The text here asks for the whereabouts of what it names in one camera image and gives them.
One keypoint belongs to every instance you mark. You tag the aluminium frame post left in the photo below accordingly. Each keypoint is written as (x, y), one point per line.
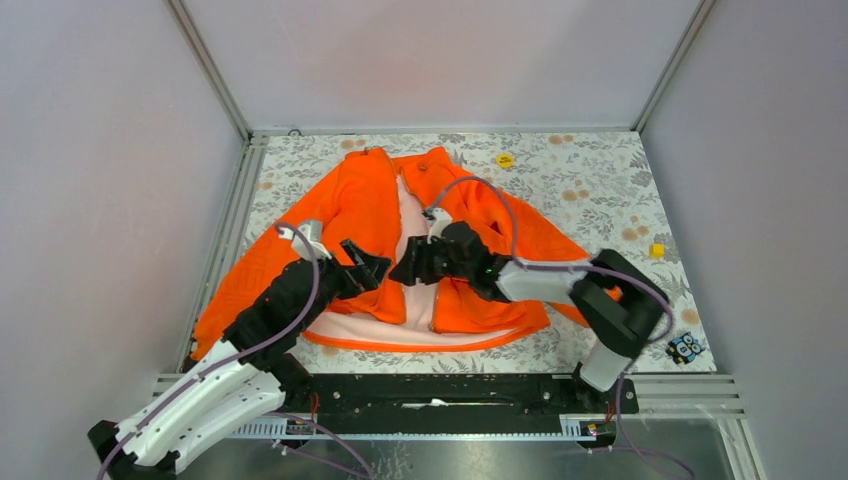
(203, 55)

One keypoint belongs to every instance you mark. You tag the slotted metal cable rail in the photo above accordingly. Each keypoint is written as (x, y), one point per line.
(443, 425)

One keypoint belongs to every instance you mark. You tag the floral patterned table mat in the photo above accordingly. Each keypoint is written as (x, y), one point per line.
(597, 188)

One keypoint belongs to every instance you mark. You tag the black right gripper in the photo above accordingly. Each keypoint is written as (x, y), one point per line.
(415, 263)

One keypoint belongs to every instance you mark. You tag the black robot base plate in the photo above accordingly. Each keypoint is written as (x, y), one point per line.
(533, 394)

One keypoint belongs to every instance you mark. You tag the yellow round sticker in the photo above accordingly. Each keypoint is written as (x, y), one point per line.
(505, 160)

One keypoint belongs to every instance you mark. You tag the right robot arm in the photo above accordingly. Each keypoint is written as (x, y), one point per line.
(618, 302)

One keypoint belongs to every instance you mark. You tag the blue owl sticker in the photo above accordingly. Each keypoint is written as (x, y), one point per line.
(684, 349)

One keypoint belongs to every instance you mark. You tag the orange zip jacket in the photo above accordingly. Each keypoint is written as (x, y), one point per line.
(376, 200)

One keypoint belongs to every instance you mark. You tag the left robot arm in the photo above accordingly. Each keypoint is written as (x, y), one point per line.
(241, 377)

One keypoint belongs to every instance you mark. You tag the aluminium frame post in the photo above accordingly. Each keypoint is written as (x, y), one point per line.
(687, 39)
(203, 55)

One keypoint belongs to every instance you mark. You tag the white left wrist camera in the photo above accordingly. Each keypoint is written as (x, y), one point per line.
(306, 241)

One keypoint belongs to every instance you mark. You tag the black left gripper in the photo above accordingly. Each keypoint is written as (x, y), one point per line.
(358, 280)

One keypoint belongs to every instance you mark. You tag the aluminium frame post right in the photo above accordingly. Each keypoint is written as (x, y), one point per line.
(687, 39)

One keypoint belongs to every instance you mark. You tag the small yellow cube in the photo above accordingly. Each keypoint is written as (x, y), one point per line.
(657, 250)

